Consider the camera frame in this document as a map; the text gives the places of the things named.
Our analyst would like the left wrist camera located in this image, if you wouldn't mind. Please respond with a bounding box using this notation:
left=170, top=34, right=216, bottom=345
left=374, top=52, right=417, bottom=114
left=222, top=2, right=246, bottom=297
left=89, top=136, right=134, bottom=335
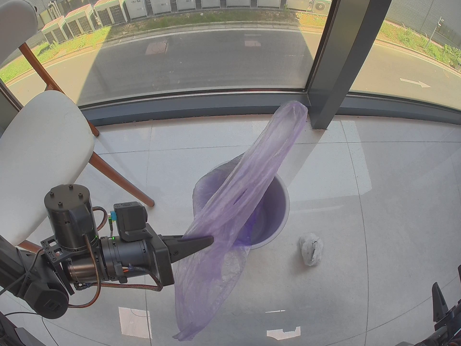
left=113, top=201, right=153, bottom=243

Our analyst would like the white trash bin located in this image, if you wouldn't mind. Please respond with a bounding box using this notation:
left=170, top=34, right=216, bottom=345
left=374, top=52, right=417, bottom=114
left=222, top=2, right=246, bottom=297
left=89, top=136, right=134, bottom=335
left=193, top=155, right=291, bottom=249

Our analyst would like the black cable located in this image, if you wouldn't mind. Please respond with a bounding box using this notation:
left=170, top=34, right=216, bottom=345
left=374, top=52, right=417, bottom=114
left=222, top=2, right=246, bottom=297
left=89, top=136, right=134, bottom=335
left=0, top=254, right=49, bottom=341

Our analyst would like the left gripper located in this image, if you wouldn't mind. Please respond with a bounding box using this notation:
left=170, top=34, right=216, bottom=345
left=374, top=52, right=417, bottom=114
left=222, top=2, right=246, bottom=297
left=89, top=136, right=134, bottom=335
left=69, top=233, right=215, bottom=289

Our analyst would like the window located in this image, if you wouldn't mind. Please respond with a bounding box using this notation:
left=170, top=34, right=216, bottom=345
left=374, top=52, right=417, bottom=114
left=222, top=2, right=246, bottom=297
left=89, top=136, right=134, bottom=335
left=0, top=0, right=461, bottom=130

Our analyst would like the purple plastic bag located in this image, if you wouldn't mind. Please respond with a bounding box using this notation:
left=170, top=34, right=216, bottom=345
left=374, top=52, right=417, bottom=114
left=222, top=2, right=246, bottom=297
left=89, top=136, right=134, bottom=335
left=173, top=100, right=308, bottom=341

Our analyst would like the crumpled white paper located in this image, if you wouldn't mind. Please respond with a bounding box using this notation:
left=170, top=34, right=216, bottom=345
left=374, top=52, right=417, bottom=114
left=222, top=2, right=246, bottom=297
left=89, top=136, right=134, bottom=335
left=298, top=232, right=324, bottom=266

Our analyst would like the white chair with wooden legs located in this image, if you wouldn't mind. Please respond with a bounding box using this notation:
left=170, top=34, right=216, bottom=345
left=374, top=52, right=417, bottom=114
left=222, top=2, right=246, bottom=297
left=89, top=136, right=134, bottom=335
left=0, top=0, right=155, bottom=253

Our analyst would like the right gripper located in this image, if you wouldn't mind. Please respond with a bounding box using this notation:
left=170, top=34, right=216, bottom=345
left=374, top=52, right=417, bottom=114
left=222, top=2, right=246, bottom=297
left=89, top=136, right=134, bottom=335
left=431, top=265, right=461, bottom=335

